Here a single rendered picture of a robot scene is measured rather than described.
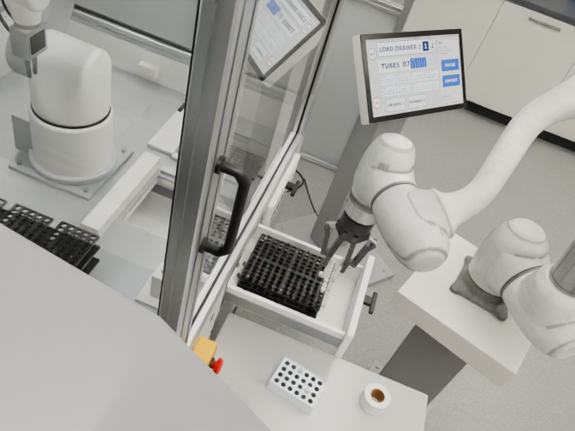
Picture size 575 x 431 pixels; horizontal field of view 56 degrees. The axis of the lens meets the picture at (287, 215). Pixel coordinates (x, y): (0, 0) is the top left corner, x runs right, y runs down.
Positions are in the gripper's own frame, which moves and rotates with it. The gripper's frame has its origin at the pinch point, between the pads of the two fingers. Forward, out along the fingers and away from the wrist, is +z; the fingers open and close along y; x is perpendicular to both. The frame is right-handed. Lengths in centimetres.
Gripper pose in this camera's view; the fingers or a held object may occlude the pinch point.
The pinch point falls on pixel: (333, 268)
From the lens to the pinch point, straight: 137.6
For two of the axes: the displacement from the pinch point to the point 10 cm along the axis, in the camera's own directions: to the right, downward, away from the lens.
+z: -2.6, 6.8, 6.9
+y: -9.2, -3.9, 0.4
